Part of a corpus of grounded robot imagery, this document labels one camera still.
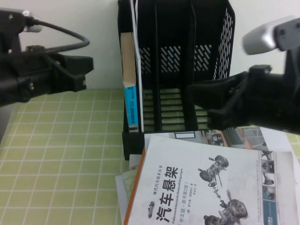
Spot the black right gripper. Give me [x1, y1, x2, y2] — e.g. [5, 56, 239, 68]
[187, 65, 300, 136]

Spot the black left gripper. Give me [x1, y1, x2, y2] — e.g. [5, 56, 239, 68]
[13, 45, 95, 104]

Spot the thick book with blue spine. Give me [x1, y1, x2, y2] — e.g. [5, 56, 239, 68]
[120, 32, 142, 134]

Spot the white car suspension book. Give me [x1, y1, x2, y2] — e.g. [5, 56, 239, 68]
[123, 134, 300, 225]

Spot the black plastic book holder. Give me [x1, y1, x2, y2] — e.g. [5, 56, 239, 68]
[116, 0, 237, 161]

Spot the magazine with grey photo cover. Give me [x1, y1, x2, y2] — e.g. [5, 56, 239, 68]
[143, 126, 293, 153]

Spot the small white booklet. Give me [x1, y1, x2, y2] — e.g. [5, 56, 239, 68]
[128, 154, 143, 172]

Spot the green map sheet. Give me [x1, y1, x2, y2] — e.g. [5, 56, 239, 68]
[120, 169, 139, 205]

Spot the plain white paper sheet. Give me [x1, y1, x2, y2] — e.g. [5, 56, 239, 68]
[114, 173, 132, 225]

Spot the black left camera cable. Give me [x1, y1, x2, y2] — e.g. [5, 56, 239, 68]
[25, 18, 91, 53]

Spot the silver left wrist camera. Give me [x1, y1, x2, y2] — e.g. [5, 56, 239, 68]
[22, 10, 43, 33]

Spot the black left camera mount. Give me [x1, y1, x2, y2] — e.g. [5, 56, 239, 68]
[0, 8, 27, 56]

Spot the grey right camera mount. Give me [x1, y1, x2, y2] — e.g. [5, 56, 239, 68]
[273, 16, 300, 75]

